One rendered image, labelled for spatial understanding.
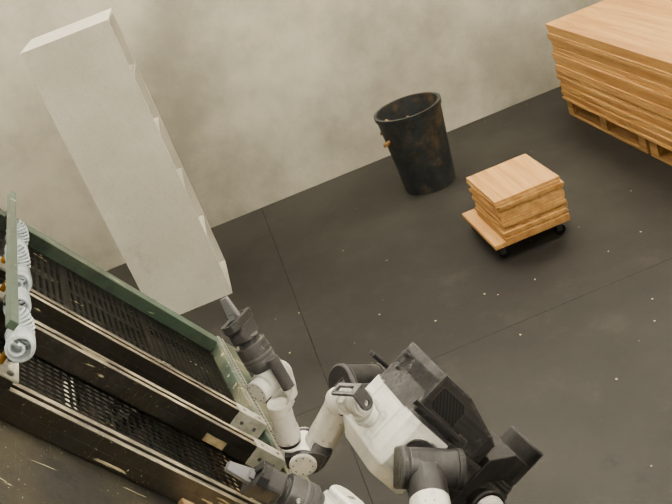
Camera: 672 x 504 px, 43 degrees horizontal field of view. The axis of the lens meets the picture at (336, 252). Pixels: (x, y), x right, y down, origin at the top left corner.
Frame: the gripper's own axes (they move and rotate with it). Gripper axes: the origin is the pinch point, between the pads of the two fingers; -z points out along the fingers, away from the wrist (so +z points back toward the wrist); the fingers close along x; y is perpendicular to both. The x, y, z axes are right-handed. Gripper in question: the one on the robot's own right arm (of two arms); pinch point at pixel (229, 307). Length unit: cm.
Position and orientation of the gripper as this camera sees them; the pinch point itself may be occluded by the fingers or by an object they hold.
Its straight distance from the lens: 229.8
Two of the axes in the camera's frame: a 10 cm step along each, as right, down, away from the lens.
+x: -2.7, 3.5, -9.0
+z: 4.7, 8.6, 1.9
